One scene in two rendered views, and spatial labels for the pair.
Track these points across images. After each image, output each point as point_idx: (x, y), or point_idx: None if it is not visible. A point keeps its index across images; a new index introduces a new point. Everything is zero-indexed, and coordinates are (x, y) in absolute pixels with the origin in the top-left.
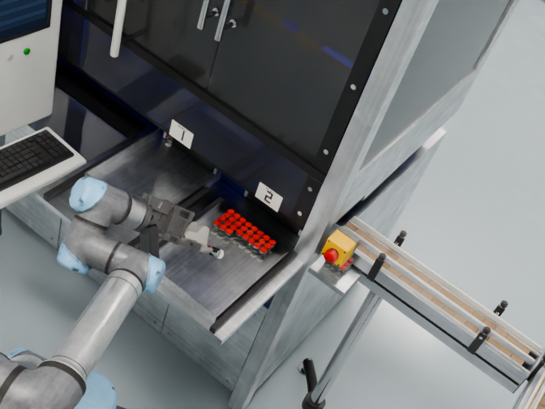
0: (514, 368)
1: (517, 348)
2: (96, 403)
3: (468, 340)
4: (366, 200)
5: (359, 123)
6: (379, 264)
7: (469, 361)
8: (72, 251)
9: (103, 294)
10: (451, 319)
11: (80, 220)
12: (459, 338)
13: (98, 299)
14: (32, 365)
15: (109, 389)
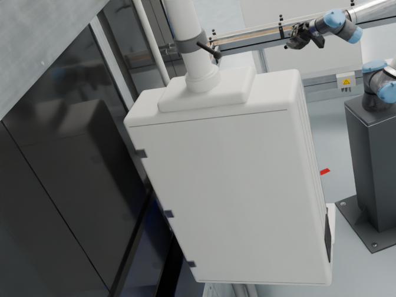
0: (217, 48)
1: (211, 46)
2: (376, 60)
3: (215, 60)
4: None
5: None
6: None
7: (218, 67)
8: (356, 25)
9: (365, 5)
10: (211, 63)
11: (345, 20)
12: (215, 64)
13: (369, 4)
14: (393, 59)
15: (366, 63)
